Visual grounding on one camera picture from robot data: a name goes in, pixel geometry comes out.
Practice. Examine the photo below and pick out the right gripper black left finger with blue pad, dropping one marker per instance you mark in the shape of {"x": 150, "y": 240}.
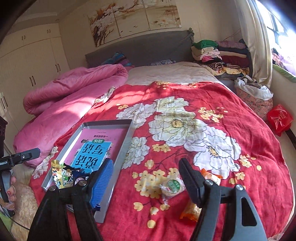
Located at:
{"x": 51, "y": 220}

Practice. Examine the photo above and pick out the blue patterned pillow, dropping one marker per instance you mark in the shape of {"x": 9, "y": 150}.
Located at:
{"x": 118, "y": 58}

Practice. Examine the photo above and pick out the round pastry green label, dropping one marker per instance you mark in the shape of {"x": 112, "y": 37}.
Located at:
{"x": 172, "y": 187}

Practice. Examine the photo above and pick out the yellow cartoon snack stick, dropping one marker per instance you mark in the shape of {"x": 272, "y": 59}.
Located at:
{"x": 62, "y": 174}

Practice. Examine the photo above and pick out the pink quilt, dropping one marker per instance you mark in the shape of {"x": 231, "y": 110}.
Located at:
{"x": 60, "y": 104}

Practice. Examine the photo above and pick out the orange biscuit packet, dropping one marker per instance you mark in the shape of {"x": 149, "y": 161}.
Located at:
{"x": 192, "y": 211}

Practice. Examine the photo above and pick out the grey upholstered headboard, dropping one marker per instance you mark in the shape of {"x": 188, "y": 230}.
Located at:
{"x": 146, "y": 49}

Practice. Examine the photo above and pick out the floral bag with white cloth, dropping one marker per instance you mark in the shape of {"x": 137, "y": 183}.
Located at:
{"x": 257, "y": 96}

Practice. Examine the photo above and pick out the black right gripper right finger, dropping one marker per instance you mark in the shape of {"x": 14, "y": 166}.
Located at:
{"x": 241, "y": 222}

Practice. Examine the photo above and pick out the grey tray with pink book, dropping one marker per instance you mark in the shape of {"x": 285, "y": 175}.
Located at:
{"x": 91, "y": 144}

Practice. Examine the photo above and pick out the dark blue snack wrapper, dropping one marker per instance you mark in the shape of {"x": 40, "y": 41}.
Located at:
{"x": 96, "y": 208}

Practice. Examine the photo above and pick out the red plastic bag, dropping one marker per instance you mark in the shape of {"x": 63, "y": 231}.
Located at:
{"x": 279, "y": 119}

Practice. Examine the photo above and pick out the red floral blanket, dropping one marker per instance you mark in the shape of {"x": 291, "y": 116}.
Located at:
{"x": 211, "y": 127}

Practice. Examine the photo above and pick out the left hand pink nails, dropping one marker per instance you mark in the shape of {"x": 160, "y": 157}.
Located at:
{"x": 11, "y": 192}

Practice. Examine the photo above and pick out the three panel tree painting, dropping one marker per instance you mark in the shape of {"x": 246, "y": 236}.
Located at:
{"x": 120, "y": 19}

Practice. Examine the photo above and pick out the white wardrobe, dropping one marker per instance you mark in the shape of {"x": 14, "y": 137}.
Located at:
{"x": 30, "y": 58}

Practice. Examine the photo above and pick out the cream curtain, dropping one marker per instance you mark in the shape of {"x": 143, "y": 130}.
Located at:
{"x": 254, "y": 34}

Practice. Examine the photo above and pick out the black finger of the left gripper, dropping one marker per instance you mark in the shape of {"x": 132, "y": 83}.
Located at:
{"x": 22, "y": 157}

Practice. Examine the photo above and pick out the stack of folded clothes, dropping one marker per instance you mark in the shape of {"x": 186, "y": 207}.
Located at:
{"x": 228, "y": 59}

